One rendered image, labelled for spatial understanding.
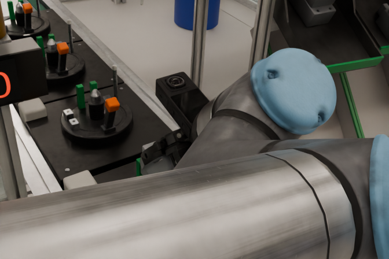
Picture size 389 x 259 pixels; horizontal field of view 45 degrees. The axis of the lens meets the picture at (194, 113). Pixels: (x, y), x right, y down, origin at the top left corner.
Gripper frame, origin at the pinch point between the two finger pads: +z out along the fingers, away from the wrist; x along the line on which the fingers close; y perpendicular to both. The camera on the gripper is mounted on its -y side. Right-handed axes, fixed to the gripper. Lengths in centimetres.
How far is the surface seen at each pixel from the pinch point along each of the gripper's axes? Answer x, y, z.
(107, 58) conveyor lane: 14, -32, 43
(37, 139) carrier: -11.9, -13.1, 24.3
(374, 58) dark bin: 31.0, -0.7, -16.6
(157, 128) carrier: 9.4, -7.0, 19.5
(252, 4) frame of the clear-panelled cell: 85, -48, 67
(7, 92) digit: -18.1, -14.2, -3.6
